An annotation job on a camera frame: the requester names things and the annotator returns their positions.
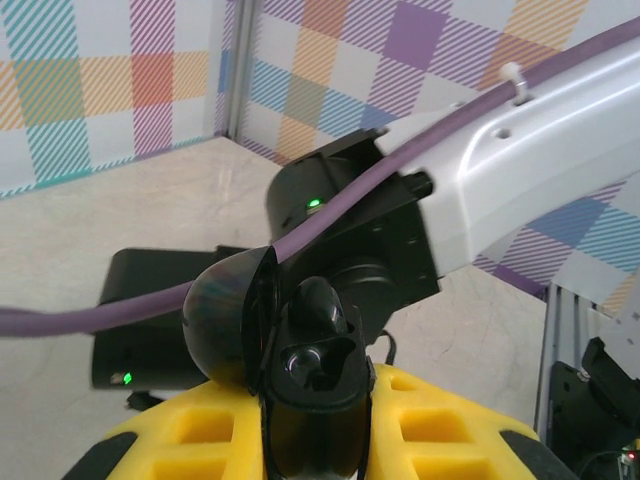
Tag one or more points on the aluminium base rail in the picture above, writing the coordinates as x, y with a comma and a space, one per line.
565, 325

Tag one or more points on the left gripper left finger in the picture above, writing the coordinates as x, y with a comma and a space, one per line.
150, 425

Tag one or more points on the black earbud charging case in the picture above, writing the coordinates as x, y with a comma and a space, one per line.
220, 320

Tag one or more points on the aluminium frame post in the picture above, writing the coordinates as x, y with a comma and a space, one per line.
240, 65

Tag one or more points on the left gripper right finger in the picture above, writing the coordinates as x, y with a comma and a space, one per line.
450, 450

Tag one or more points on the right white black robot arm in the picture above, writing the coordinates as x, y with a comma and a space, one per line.
525, 175

